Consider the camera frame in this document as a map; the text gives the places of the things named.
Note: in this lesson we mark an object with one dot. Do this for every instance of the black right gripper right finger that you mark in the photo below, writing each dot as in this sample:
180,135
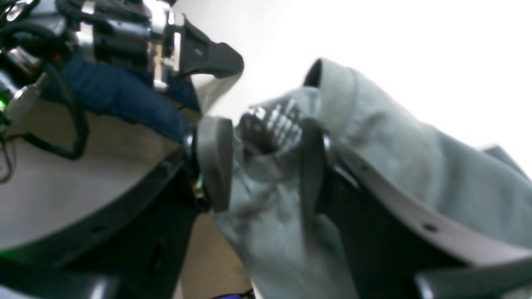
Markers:
396,248

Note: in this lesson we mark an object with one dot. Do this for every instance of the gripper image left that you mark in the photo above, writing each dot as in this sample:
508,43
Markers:
147,35

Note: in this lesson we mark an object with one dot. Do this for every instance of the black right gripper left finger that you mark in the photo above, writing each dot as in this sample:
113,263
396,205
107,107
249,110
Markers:
133,248

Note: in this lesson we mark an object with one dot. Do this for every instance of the dark grey t-shirt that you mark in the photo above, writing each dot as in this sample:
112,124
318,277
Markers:
252,174

